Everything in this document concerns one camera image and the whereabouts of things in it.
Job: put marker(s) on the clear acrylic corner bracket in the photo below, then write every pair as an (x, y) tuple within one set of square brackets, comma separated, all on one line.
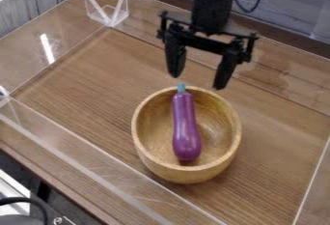
[(107, 15)]

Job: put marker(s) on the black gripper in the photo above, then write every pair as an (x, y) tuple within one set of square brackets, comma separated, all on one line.
[(206, 31)]

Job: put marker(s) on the oval wooden bowl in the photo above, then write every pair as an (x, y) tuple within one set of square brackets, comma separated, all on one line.
[(152, 127)]

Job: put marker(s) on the purple toy eggplant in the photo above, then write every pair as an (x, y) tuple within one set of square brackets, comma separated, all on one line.
[(186, 137)]

